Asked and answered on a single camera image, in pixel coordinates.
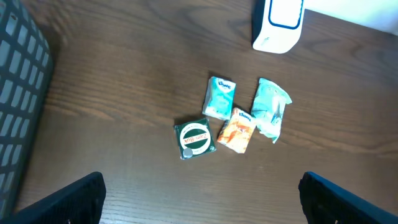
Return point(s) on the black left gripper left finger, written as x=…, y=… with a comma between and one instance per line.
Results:
x=80, y=202

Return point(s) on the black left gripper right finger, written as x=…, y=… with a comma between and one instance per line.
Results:
x=325, y=202

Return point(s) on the orange tissue pack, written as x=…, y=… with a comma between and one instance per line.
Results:
x=237, y=131

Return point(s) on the teal packet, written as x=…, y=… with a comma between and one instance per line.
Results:
x=268, y=108

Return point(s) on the black round-logo packet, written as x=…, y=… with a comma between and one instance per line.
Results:
x=194, y=138

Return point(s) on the green tissue pack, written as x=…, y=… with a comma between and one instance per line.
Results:
x=219, y=98

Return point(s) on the dark grey plastic basket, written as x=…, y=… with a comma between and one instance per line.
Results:
x=26, y=69

